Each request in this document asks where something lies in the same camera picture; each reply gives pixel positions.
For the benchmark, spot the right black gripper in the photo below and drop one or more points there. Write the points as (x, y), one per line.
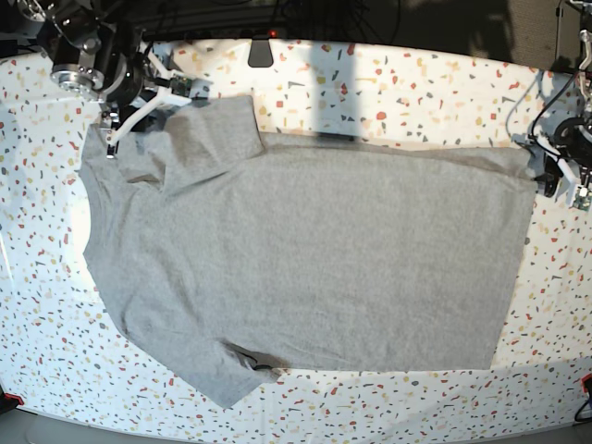
(119, 63)

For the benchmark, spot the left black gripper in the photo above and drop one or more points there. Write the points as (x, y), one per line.
(570, 141)

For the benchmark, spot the grey T-shirt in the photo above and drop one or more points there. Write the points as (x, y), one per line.
(226, 254)

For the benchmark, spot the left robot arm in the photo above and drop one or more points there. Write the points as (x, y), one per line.
(581, 77)

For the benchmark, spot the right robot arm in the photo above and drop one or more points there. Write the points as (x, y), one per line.
(95, 49)

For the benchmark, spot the black power strip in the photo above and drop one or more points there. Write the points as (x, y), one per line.
(234, 34)

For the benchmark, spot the red corner clamp right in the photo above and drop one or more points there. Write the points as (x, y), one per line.
(583, 414)

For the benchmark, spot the red corner clamp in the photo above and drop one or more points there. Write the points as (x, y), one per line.
(583, 414)
(9, 402)

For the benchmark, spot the terrazzo pattern table cover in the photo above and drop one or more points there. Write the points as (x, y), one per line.
(63, 356)

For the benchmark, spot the red corner clamp left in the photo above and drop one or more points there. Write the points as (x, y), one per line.
(9, 402)

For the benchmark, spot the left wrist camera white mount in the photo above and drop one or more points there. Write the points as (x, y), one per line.
(575, 185)

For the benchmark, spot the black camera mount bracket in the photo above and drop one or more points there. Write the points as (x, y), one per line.
(260, 54)

